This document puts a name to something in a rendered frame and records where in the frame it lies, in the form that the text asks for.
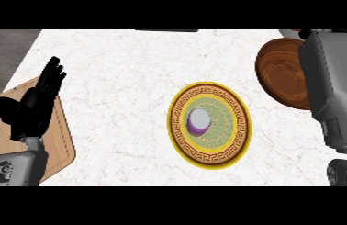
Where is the brown wooden bowl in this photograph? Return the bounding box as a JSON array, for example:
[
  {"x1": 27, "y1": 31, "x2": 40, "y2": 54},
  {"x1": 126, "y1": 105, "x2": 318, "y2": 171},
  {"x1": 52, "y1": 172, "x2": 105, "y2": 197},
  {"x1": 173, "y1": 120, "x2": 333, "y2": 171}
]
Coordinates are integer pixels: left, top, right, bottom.
[{"x1": 254, "y1": 37, "x2": 315, "y2": 111}]

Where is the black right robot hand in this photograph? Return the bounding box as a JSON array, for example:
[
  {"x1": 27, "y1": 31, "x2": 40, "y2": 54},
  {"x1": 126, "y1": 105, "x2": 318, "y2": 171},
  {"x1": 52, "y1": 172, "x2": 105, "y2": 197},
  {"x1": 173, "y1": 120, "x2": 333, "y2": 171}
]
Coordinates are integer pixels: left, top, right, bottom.
[{"x1": 325, "y1": 158, "x2": 347, "y2": 186}]

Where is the pale wooden cutting board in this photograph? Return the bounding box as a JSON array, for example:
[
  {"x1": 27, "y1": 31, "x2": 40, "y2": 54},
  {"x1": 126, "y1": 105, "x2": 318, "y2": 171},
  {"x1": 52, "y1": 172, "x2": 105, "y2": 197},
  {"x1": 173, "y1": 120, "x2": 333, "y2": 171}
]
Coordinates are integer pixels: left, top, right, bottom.
[{"x1": 0, "y1": 75, "x2": 77, "y2": 184}]

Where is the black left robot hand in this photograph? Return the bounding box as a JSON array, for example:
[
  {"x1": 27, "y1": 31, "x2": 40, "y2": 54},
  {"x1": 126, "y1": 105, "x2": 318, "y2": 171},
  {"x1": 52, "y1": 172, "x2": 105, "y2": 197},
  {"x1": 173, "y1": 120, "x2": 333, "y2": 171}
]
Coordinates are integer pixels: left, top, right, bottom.
[{"x1": 0, "y1": 55, "x2": 70, "y2": 141}]

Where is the yellow brown patterned plate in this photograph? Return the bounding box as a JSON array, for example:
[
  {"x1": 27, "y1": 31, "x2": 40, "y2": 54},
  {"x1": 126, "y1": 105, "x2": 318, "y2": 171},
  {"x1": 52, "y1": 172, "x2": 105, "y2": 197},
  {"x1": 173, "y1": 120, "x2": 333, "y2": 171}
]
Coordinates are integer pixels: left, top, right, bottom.
[{"x1": 166, "y1": 81, "x2": 254, "y2": 171}]

